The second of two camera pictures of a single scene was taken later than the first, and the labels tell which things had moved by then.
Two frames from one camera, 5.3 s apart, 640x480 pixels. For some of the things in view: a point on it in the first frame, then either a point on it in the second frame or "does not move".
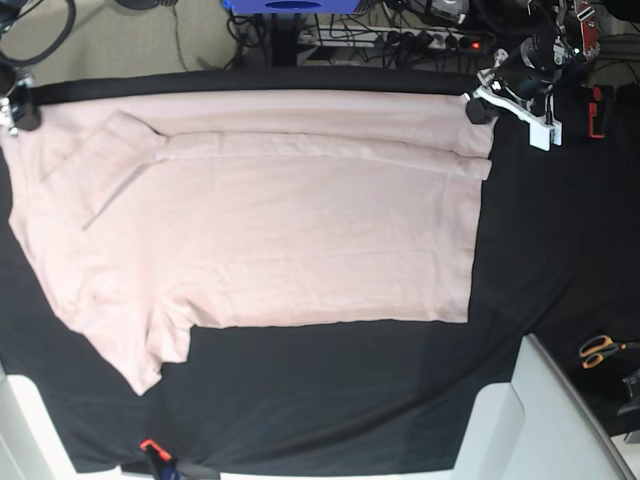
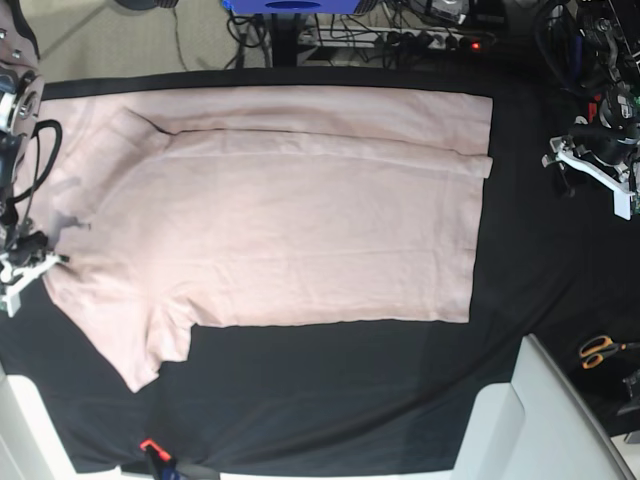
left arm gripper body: x=15 y=94 → x=29 y=248
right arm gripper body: x=526 y=72 → x=610 y=150
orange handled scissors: x=592 y=352 does not move
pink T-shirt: x=150 y=212 does not move
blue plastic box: x=292 y=7 does not move
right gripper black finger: x=480 y=111 → x=568 y=189
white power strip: x=395 y=39 does not move
